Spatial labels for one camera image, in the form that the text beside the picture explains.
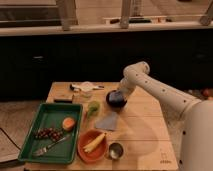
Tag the small metal cup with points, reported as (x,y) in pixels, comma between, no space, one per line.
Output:
(115,151)

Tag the metal fork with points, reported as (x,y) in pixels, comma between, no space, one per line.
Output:
(43,150)

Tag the bunch of dark grapes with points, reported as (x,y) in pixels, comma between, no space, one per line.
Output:
(48,133)

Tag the grey cloth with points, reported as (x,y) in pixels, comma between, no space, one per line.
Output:
(109,122)

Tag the black white handled tool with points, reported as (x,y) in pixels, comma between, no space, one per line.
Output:
(75,87)

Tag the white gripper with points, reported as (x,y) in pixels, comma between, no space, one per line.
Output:
(124,88)

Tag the clear plastic cup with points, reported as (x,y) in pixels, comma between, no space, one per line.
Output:
(86,89)

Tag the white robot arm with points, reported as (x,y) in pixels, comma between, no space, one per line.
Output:
(196,152)

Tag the yellow banana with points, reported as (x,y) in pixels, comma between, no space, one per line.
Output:
(94,142)

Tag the orange fruit half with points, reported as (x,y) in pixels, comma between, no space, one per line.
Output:
(68,123)

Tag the orange bowl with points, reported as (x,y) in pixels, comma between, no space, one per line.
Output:
(95,155)

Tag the dark purple bowl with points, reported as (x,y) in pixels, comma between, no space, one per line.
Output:
(115,105)

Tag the green plastic tray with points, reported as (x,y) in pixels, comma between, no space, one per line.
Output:
(52,115)

